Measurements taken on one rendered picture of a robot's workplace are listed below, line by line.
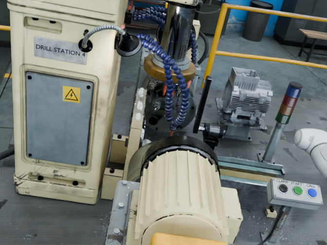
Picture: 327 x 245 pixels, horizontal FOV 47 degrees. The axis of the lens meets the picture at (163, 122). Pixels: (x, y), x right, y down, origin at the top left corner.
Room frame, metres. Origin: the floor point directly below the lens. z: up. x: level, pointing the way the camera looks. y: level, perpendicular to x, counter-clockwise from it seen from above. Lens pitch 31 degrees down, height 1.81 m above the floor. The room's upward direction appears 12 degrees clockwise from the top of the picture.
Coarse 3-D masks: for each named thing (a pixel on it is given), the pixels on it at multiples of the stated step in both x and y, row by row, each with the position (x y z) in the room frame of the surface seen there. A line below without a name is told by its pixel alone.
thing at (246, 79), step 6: (234, 72) 1.75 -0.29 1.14; (240, 72) 1.81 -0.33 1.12; (246, 72) 1.82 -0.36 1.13; (252, 72) 1.80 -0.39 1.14; (234, 78) 1.72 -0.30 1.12; (240, 78) 1.71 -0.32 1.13; (246, 78) 1.72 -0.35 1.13; (252, 78) 1.72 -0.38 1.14; (258, 78) 1.73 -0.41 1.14; (234, 84) 1.71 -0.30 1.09; (240, 84) 1.71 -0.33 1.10; (246, 84) 1.72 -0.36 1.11; (252, 84) 1.72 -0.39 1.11
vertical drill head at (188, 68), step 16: (176, 16) 1.16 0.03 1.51; (192, 16) 1.19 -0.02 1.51; (176, 32) 1.16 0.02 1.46; (176, 48) 1.16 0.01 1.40; (144, 64) 1.18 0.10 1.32; (160, 64) 1.15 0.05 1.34; (192, 64) 1.24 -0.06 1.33; (160, 80) 1.13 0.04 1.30; (176, 80) 1.12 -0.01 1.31; (176, 96) 1.25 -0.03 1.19
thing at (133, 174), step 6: (150, 144) 0.98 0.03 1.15; (138, 150) 0.98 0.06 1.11; (144, 150) 0.96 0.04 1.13; (132, 156) 0.98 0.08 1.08; (138, 156) 0.94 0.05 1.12; (132, 162) 0.94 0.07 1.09; (138, 162) 0.91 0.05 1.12; (132, 168) 0.90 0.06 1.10; (138, 168) 0.88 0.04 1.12; (132, 174) 0.87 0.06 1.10; (138, 174) 0.85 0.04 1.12; (126, 180) 0.90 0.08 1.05; (132, 180) 0.84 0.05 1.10; (138, 180) 0.83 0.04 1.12
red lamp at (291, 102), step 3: (285, 93) 1.56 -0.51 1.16; (285, 96) 1.55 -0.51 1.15; (288, 96) 1.54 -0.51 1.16; (285, 99) 1.54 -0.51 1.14; (288, 99) 1.53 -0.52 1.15; (291, 99) 1.53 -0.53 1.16; (294, 99) 1.53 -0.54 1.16; (297, 99) 1.54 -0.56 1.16; (282, 102) 1.55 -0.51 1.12; (285, 102) 1.54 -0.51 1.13; (288, 102) 1.53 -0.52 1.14; (291, 102) 1.53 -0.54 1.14; (294, 102) 1.53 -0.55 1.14; (288, 105) 1.53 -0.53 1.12; (291, 105) 1.53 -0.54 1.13; (294, 105) 1.54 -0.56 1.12
